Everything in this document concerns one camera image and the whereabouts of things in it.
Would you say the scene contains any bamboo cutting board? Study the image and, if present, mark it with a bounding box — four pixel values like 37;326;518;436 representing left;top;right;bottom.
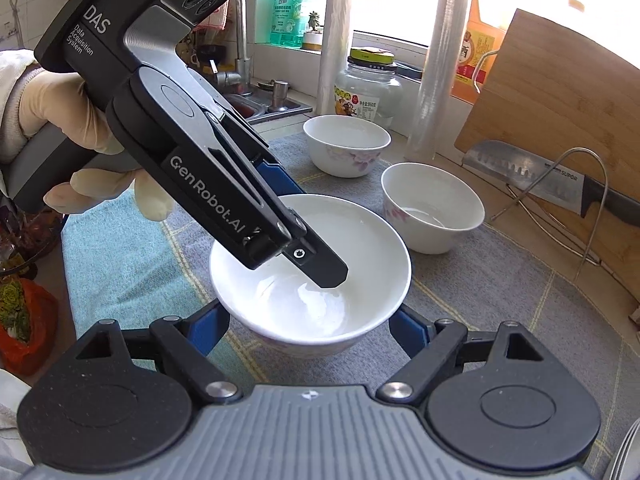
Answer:
453;8;640;311

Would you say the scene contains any left gloved hand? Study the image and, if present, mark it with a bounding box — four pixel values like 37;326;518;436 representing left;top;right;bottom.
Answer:
17;70;177;222

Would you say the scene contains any stainless steel sink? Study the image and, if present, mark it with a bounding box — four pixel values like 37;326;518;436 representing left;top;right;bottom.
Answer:
224;80;312;125

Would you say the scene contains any glass jar green lid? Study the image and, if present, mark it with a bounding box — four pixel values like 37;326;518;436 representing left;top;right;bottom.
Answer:
333;47;402;128

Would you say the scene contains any clear plastic wrap roll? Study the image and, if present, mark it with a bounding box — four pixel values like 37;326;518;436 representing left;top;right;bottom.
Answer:
405;0;471;162

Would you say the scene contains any chrome sink faucet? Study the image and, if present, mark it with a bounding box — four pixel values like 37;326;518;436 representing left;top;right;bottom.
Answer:
215;0;252;94

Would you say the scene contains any metal wire board stand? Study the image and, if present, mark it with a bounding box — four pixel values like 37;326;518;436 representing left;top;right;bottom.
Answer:
470;49;611;281

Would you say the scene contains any black handled kitchen knife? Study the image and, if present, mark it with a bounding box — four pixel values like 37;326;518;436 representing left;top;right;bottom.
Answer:
462;138;640;229

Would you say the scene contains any white floral bowl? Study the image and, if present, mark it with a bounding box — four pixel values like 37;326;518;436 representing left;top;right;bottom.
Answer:
303;115;392;179
209;194;411;358
381;162;485;255

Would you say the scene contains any small potted plant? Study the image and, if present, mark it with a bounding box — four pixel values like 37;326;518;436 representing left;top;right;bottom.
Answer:
302;11;323;52

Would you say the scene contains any orange oil bottle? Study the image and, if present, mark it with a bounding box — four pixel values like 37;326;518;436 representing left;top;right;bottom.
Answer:
451;0;506;104

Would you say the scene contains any white jacket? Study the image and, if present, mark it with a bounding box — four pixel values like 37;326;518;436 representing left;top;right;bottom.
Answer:
1;49;44;164

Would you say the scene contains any green dish soap bottle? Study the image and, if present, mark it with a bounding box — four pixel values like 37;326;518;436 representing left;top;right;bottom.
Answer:
269;0;304;48

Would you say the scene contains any white plastic roll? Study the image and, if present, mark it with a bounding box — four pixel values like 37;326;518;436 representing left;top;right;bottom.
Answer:
316;0;352;115

